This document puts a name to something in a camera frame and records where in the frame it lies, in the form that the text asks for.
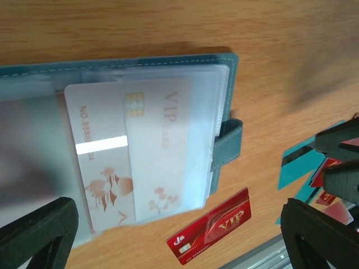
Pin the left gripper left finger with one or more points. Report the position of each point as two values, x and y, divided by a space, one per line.
43 237

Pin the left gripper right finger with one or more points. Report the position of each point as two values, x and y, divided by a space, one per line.
315 240

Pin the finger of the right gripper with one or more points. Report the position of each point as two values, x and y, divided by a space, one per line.
339 142
342 181

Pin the red vip card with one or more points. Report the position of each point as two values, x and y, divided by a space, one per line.
317 180
204 232

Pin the teal card holder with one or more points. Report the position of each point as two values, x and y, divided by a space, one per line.
38 159

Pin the white card floral print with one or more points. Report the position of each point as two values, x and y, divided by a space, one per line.
134 150

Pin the red VIP card under pile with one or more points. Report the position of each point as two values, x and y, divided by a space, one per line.
317 180

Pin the teal card left stripe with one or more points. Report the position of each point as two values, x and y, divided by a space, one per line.
299 160

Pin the aluminium rail platform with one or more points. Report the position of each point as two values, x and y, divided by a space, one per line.
271 254

